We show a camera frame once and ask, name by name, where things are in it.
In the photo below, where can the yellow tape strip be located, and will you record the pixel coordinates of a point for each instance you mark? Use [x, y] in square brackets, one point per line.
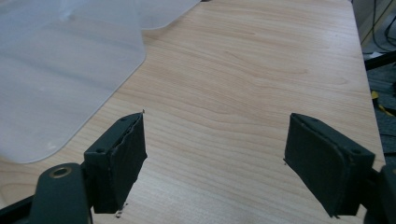
[380, 104]

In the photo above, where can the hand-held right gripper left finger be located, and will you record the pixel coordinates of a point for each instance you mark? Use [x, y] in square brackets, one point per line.
[118, 168]

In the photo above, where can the black metal bar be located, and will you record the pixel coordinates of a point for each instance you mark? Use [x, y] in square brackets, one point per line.
[380, 60]

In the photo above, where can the translucent white plastic mat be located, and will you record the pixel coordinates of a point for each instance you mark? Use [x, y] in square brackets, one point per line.
[62, 71]

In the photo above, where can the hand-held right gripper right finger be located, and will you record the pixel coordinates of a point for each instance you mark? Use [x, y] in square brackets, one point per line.
[323, 165]

